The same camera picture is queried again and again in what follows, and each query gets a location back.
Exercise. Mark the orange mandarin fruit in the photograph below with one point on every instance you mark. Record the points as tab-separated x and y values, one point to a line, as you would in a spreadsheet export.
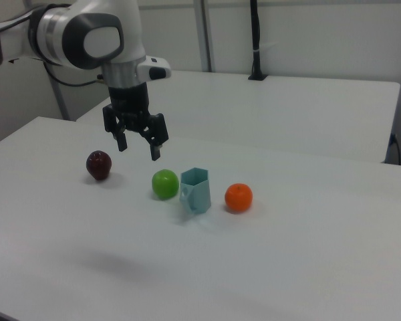
238	197

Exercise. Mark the black camera pole with base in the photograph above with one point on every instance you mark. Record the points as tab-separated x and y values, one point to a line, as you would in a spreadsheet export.
256	40

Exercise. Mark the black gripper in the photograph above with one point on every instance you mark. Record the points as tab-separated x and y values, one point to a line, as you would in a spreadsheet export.
129	100

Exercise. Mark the light blue faceted mug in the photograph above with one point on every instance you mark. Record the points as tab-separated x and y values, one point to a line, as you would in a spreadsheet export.
198	197

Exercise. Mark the dark red apple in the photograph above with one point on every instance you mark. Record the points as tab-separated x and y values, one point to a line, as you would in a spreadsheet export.
99	165

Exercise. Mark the white adjoining table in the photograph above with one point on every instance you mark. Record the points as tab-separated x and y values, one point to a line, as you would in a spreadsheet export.
254	107

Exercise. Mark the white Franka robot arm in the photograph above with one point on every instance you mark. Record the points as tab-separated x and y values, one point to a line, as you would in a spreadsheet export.
83	36

